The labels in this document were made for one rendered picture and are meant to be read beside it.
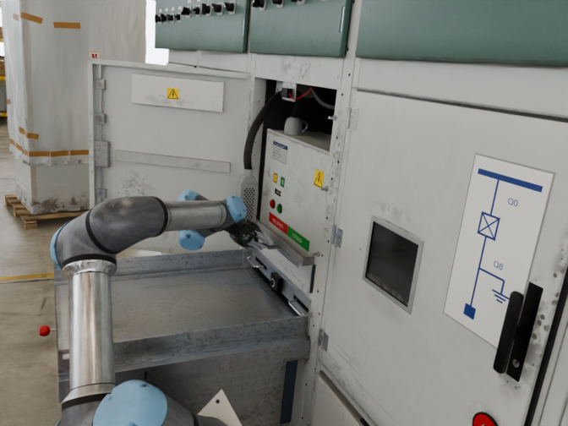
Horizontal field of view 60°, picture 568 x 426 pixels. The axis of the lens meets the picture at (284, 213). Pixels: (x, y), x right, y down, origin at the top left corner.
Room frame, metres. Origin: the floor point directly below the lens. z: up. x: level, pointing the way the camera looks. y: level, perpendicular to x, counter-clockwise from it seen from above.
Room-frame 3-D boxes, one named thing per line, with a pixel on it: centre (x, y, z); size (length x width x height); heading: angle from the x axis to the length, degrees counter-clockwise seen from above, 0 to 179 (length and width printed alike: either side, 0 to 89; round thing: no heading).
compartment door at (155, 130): (1.93, 0.47, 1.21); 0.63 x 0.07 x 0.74; 87
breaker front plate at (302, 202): (1.60, -0.02, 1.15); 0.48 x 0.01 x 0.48; 26
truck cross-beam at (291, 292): (1.61, -0.03, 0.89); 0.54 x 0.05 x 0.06; 26
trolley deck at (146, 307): (1.43, 0.33, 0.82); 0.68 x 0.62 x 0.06; 116
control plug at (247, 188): (1.76, 0.14, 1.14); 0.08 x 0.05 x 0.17; 116
